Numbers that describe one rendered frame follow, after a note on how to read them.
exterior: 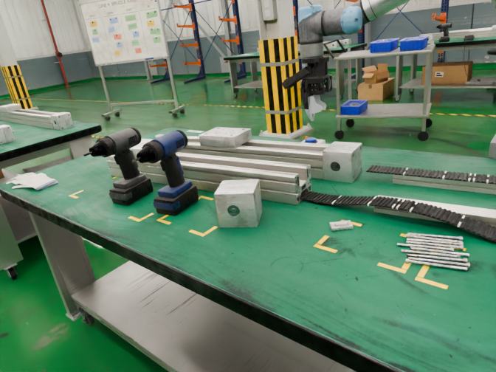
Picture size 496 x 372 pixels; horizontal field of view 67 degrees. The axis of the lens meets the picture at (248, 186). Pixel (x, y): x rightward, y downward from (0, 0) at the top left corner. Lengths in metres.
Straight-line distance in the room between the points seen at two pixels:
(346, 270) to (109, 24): 6.67
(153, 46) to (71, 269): 5.22
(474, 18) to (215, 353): 7.95
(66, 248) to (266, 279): 1.25
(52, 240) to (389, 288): 1.44
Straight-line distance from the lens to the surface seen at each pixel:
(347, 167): 1.16
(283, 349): 1.42
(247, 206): 0.94
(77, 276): 1.95
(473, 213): 0.97
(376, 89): 6.18
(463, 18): 8.69
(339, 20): 1.26
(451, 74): 5.94
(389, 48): 4.16
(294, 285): 0.76
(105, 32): 7.25
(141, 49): 6.87
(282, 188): 1.05
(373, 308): 0.71
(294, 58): 4.54
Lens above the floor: 1.24
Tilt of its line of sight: 22 degrees down
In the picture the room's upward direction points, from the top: 7 degrees counter-clockwise
